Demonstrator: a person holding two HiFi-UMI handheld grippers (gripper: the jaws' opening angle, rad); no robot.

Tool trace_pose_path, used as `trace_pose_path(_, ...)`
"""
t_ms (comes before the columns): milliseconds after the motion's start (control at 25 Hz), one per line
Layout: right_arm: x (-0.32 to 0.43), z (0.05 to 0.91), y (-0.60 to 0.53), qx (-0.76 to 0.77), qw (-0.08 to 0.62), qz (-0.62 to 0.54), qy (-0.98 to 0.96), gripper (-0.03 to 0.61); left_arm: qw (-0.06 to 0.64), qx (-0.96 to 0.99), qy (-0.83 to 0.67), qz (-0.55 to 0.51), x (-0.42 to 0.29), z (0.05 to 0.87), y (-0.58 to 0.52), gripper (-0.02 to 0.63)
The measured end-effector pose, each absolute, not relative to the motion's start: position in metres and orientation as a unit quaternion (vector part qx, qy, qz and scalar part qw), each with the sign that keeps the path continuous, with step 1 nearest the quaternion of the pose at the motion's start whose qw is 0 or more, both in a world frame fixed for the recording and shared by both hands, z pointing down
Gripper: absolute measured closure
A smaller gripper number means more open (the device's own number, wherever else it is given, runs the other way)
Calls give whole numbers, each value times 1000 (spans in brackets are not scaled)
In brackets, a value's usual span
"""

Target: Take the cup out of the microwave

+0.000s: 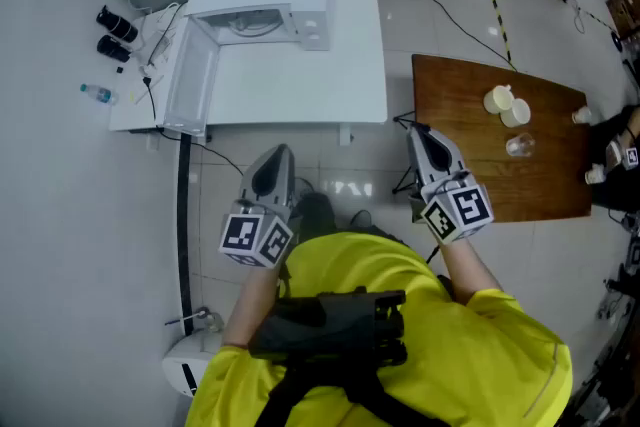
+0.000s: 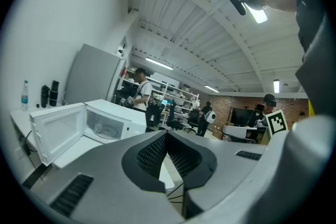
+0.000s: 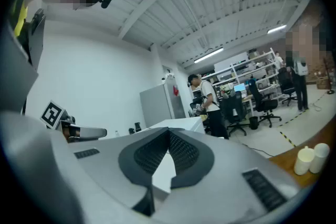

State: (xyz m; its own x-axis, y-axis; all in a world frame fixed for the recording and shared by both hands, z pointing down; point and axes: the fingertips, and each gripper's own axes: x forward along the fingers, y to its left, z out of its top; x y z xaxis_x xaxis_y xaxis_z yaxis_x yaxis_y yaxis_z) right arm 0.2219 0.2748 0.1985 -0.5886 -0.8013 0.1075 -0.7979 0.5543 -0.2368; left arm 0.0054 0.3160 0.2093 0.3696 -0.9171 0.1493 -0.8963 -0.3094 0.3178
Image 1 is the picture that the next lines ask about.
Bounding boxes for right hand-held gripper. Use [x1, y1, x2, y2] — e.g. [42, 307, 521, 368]
[405, 123, 495, 246]

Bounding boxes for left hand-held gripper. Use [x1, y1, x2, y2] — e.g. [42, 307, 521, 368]
[218, 143, 297, 269]

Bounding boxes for person's left forearm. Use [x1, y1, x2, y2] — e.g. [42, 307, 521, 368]
[221, 259, 282, 350]

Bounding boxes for person's right forearm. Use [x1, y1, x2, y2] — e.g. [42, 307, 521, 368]
[438, 227, 504, 307]

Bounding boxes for black tripod stand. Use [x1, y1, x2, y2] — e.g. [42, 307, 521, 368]
[391, 111, 432, 197]

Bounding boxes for brown wooden table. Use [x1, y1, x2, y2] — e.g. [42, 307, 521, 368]
[410, 53, 594, 224]

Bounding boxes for black trousers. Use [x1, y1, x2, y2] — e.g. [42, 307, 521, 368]
[293, 192, 401, 247]

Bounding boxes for clear plastic tumbler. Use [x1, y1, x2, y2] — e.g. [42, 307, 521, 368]
[505, 132, 537, 159]

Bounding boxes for white table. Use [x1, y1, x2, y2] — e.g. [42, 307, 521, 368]
[108, 0, 390, 147]

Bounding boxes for yellow black floor tape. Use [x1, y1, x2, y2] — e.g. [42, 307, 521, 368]
[481, 0, 622, 72]

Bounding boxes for plastic water bottle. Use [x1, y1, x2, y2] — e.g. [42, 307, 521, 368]
[79, 83, 120, 107]

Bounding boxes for black cylinder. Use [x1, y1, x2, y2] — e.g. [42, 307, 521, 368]
[95, 4, 140, 44]
[95, 34, 133, 64]

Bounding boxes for white round floor device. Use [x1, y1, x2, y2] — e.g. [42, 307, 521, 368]
[161, 330, 225, 399]

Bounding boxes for yellow shirt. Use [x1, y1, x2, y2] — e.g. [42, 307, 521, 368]
[183, 231, 574, 427]

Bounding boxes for black floor cable cover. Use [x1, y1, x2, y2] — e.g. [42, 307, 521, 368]
[176, 133, 196, 337]

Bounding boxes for black power cable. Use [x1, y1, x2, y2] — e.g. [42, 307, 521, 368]
[141, 75, 246, 177]

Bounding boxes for long black floor cable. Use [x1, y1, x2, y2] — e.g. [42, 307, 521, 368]
[391, 0, 520, 73]

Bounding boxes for black chest mount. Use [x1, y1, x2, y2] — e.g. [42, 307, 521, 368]
[247, 288, 409, 369]

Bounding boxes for white cables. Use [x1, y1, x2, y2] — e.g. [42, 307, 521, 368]
[128, 0, 189, 66]

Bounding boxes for black shoulder strap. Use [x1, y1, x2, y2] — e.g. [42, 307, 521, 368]
[253, 358, 452, 427]

